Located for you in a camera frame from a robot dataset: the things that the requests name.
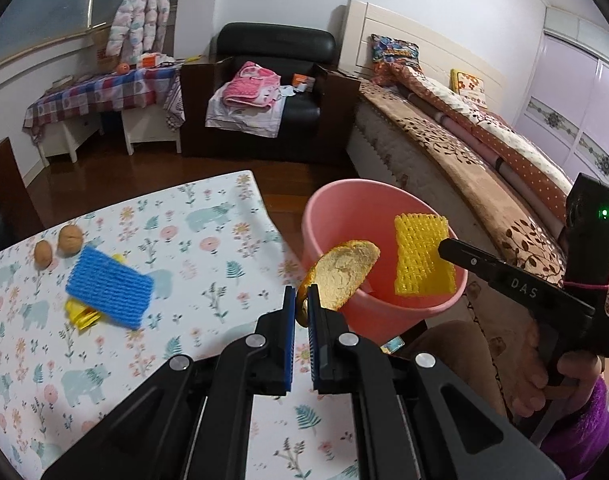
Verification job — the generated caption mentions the cardboard box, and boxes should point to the cardboard box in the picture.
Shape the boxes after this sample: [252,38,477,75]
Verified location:
[95,27,122,72]

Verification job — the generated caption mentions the blue foam net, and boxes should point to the blue foam net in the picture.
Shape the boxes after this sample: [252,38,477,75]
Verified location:
[66,245,155,331]

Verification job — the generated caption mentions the orange dotted quilt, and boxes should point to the orange dotted quilt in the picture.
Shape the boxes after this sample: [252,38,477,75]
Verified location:
[389,62,575,211]

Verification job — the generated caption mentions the pink plastic bucket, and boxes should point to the pink plastic bucket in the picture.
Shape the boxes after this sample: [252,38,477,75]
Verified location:
[301,178,469,346]

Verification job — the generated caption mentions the yellow foam net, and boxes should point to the yellow foam net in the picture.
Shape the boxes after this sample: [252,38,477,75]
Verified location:
[394,213,457,296]

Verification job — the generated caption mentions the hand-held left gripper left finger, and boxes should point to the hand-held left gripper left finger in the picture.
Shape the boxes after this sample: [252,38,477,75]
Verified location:
[42,286,296,480]

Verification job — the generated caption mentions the person's right hand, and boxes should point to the person's right hand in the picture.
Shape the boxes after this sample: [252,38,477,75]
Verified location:
[509,320,605,413]

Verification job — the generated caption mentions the pastel quilted jacket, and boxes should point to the pastel quilted jacket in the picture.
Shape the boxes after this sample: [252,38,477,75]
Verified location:
[106,0,171,58]

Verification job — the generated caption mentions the pink folded clothing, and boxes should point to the pink folded clothing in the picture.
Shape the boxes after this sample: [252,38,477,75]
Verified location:
[222,61,280,110]

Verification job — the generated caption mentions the brown floral blanket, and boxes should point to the brown floral blanket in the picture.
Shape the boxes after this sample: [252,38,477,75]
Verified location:
[357,80,609,361]

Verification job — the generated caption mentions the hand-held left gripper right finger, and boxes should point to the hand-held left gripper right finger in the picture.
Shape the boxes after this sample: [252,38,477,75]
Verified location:
[307,285,567,480]

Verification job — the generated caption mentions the purple wardrobe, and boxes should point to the purple wardrobe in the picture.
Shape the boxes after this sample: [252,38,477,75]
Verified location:
[514,7,609,196]

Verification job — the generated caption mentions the white low table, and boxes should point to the white low table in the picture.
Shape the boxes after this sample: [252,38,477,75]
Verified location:
[37,107,182,163]

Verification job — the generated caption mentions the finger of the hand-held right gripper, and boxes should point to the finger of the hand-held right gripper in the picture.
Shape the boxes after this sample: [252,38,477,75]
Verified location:
[438,238,500,281]

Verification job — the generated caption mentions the person's right forearm purple sleeve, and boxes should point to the person's right forearm purple sleeve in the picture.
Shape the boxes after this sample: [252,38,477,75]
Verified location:
[539,377,609,476]

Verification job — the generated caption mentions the bread slice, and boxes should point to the bread slice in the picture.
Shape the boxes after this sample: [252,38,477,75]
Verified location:
[298,240,381,328]

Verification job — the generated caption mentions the floral bear print tablecloth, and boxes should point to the floral bear print tablecloth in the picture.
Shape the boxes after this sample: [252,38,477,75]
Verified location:
[0,170,400,480]

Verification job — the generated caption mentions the colourful patterned pillow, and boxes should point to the colourful patterned pillow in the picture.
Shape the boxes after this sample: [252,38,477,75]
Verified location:
[370,34,420,86]

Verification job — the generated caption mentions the large bay window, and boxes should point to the large bay window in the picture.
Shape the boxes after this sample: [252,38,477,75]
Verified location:
[0,0,150,73]

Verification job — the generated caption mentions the yellow wrapper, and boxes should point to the yellow wrapper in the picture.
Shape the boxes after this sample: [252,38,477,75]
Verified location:
[66,254,128,331]

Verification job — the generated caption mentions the bed with white headboard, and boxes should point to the bed with white headboard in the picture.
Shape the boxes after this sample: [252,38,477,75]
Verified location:
[337,0,609,361]

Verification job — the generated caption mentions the yellow floral pillow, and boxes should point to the yellow floral pillow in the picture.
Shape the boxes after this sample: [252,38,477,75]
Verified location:
[450,69,487,110]

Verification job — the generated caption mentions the plaid tablecloth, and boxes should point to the plaid tablecloth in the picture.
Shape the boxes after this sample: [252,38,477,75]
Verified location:
[23,65,186,133]

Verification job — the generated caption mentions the person's leg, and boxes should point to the person's leg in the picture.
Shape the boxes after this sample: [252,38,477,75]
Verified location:
[409,320,510,416]

